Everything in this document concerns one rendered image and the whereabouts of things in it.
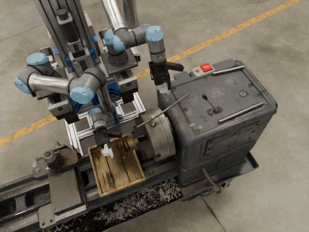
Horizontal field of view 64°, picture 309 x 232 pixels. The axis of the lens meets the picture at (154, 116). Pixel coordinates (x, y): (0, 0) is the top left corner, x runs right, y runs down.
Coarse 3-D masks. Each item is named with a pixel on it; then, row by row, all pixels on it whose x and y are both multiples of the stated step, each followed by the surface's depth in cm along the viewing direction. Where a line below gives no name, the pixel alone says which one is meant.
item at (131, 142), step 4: (124, 140) 147; (128, 140) 146; (132, 140) 145; (136, 140) 146; (124, 144) 145; (128, 144) 145; (132, 144) 145; (128, 148) 146; (132, 148) 146; (136, 148) 146
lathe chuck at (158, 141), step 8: (144, 112) 146; (152, 112) 143; (144, 120) 139; (144, 128) 146; (152, 128) 136; (160, 128) 136; (152, 136) 135; (160, 136) 136; (152, 144) 136; (160, 144) 136; (168, 144) 138; (160, 152) 139; (168, 152) 141
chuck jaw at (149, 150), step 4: (148, 140) 146; (136, 144) 146; (140, 144) 145; (144, 144) 145; (148, 144) 145; (140, 148) 145; (144, 148) 143; (148, 148) 143; (144, 152) 144; (148, 152) 141; (152, 152) 140; (148, 156) 140; (152, 156) 142; (156, 156) 141
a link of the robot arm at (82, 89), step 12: (24, 72) 145; (36, 72) 145; (84, 72) 135; (24, 84) 142; (36, 84) 142; (48, 84) 138; (60, 84) 136; (72, 84) 131; (84, 84) 129; (96, 84) 134; (72, 96) 131; (84, 96) 129
